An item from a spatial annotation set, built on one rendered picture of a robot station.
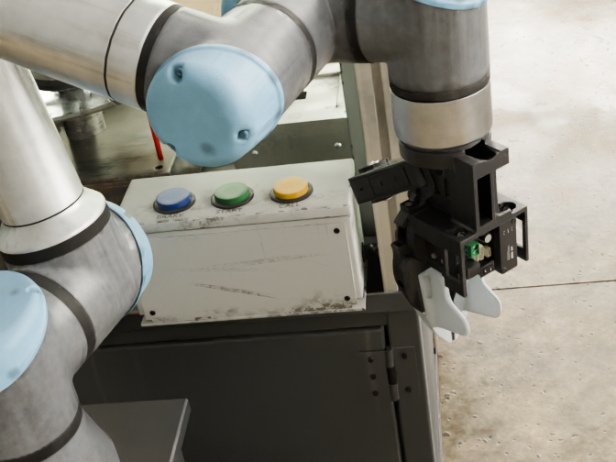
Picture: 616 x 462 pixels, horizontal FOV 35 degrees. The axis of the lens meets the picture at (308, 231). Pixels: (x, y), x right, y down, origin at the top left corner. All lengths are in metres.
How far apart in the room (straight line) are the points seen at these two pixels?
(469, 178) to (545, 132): 2.41
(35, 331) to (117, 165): 0.53
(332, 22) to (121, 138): 0.80
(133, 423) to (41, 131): 0.34
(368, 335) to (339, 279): 0.14
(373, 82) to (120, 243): 0.32
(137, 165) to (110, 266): 0.40
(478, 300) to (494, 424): 1.25
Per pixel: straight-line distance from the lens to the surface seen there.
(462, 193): 0.75
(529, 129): 3.16
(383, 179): 0.82
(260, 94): 0.61
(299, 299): 1.18
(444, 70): 0.70
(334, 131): 1.30
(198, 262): 1.17
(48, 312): 0.95
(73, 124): 1.50
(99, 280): 0.99
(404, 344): 1.28
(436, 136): 0.73
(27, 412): 0.94
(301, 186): 1.13
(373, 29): 0.70
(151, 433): 1.09
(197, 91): 0.60
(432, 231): 0.77
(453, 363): 2.25
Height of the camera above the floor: 1.46
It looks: 32 degrees down
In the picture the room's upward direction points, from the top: 10 degrees counter-clockwise
